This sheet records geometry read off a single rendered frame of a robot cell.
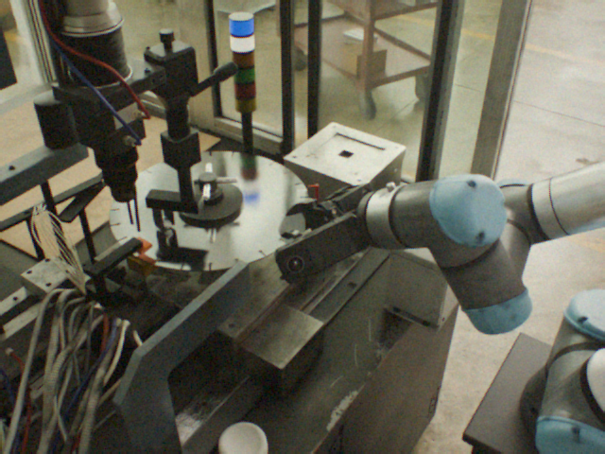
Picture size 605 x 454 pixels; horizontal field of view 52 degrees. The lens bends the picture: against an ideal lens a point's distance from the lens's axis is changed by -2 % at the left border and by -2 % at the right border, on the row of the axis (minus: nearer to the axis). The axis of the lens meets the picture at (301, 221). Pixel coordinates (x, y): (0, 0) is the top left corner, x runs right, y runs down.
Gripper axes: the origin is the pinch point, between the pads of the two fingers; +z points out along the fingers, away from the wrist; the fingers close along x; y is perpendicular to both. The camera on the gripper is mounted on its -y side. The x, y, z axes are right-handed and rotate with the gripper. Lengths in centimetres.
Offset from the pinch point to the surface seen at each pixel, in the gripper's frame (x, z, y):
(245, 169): 8.7, 20.6, 11.2
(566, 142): -56, 95, 231
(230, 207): 5.0, 13.3, 1.3
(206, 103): 24, 66, 36
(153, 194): 12.2, 14.2, -9.4
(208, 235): 3.0, 12.0, -4.8
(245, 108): 18.7, 30.3, 22.7
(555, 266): -79, 60, 143
